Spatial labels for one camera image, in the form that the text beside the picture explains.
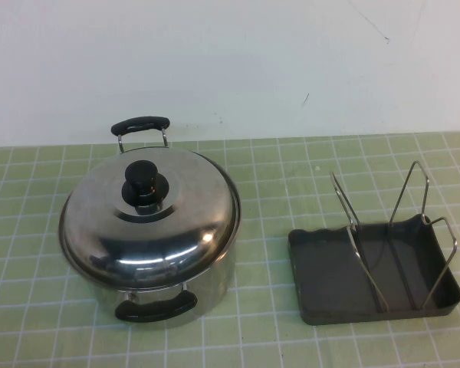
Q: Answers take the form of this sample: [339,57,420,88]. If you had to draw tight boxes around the stainless steel lid black knob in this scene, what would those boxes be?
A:
[57,143,242,289]

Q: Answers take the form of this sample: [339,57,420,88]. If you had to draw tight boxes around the green tiled table mat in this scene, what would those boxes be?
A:
[0,131,460,368]

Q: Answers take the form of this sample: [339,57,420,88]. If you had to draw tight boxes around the dark grey plastic drip tray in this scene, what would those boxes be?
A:
[287,215,460,317]

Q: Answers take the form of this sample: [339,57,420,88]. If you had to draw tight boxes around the stainless steel pot black handles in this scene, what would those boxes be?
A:
[61,116,242,327]

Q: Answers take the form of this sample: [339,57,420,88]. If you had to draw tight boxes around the steel wire lid rack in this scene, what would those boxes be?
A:
[329,160,458,311]

